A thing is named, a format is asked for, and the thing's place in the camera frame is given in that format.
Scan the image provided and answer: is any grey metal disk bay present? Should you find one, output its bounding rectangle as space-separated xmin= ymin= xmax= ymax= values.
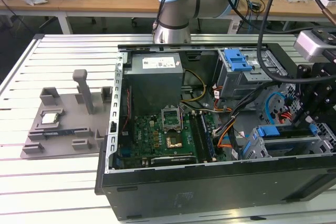
xmin=241 ymin=123 xmax=336 ymax=161

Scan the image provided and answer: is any red orange wire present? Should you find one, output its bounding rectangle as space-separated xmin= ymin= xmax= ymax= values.
xmin=277 ymin=95 xmax=293 ymax=124

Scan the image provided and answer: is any wooden desk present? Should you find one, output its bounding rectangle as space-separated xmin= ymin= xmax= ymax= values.
xmin=0 ymin=0 xmax=336 ymax=35

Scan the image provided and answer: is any metal socket cover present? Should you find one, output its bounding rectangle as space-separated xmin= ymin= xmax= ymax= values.
xmin=160 ymin=104 xmax=183 ymax=133

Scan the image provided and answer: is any grey optical drive cage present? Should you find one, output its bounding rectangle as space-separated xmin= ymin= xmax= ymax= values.
xmin=214 ymin=48 xmax=287 ymax=99

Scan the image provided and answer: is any black PC case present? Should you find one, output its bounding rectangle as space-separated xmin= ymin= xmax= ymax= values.
xmin=94 ymin=41 xmax=336 ymax=221

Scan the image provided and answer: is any CPU socket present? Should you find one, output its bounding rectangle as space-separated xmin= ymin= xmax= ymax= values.
xmin=165 ymin=134 xmax=184 ymax=149

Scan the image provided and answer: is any grey parts rack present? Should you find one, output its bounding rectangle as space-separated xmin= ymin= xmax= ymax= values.
xmin=20 ymin=69 xmax=113 ymax=161

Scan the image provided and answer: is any blue drive latch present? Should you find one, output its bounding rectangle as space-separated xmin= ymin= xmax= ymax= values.
xmin=224 ymin=48 xmax=253 ymax=72

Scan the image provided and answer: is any grey power supply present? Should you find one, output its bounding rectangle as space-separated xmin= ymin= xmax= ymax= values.
xmin=122 ymin=52 xmax=184 ymax=114

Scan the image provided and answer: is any black graphics card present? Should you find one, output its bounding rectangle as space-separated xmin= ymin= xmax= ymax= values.
xmin=151 ymin=154 xmax=197 ymax=167

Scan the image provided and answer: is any yellow black wire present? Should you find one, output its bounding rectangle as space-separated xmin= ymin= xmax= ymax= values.
xmin=181 ymin=69 xmax=207 ymax=103

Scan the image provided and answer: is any black RAM slot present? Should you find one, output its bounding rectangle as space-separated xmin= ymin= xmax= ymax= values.
xmin=195 ymin=111 xmax=211 ymax=163
xmin=189 ymin=111 xmax=204 ymax=163

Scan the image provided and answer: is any blue wire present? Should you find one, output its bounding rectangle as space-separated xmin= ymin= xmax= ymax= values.
xmin=265 ymin=91 xmax=286 ymax=125

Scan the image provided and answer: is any black wire bundle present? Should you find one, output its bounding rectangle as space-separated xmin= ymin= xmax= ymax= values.
xmin=214 ymin=79 xmax=284 ymax=135

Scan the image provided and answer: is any orange wire bundle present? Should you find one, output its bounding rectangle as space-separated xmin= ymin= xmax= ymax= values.
xmin=217 ymin=126 xmax=234 ymax=148

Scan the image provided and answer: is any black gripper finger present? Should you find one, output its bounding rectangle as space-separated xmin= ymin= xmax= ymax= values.
xmin=291 ymin=63 xmax=314 ymax=127
xmin=306 ymin=77 xmax=336 ymax=130

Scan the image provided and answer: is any green motherboard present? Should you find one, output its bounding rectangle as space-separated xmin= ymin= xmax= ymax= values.
xmin=115 ymin=111 xmax=224 ymax=169

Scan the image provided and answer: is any silver CPU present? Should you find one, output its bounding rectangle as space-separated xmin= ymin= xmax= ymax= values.
xmin=41 ymin=113 xmax=60 ymax=125

